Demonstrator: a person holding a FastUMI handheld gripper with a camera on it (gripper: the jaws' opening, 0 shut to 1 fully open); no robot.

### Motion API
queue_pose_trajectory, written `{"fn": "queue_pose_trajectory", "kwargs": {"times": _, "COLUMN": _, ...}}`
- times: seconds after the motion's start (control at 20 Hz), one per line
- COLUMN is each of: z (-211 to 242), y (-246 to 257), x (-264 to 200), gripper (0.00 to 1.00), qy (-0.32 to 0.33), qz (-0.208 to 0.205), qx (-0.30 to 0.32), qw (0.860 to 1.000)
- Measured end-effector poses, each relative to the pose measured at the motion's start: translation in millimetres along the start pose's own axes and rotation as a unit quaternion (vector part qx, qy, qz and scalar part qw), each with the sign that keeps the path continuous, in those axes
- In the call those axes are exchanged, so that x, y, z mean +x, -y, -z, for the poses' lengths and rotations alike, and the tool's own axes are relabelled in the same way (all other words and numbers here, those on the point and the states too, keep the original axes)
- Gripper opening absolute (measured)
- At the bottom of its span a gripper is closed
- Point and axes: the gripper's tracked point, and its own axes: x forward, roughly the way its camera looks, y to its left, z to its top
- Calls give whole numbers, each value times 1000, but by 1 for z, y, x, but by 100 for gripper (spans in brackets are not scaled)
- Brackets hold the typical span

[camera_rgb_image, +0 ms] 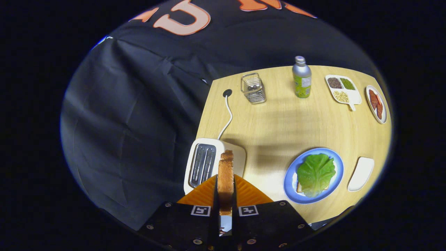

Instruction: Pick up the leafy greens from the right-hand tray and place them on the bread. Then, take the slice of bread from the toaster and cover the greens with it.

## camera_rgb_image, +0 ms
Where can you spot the pile of dark beans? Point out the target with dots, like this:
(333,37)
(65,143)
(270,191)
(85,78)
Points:
(335,83)

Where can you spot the blue round plate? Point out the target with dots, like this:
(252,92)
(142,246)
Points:
(291,181)

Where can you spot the pile of green beans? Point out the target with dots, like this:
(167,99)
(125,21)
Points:
(347,83)

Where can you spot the brown meat piece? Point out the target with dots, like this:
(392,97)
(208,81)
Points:
(379,111)
(373,99)

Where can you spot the toasted bread slice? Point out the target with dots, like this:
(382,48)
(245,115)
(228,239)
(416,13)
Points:
(225,177)

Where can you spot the white bread slice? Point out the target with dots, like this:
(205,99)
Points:
(299,187)

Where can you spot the white oval plate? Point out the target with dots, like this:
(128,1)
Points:
(384,113)

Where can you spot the white rectangular dish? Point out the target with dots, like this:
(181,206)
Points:
(360,172)

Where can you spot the silver bottle green label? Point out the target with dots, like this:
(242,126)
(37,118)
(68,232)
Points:
(301,78)

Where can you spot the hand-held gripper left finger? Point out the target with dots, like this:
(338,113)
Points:
(181,226)

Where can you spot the white toaster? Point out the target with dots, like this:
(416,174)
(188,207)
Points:
(228,146)

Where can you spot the green lettuce leaf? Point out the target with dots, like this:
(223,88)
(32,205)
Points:
(315,172)

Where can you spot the white divided dish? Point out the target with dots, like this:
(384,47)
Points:
(352,97)

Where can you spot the pile of yellow soybeans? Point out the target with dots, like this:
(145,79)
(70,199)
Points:
(341,96)

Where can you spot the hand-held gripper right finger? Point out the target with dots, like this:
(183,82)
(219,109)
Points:
(271,226)

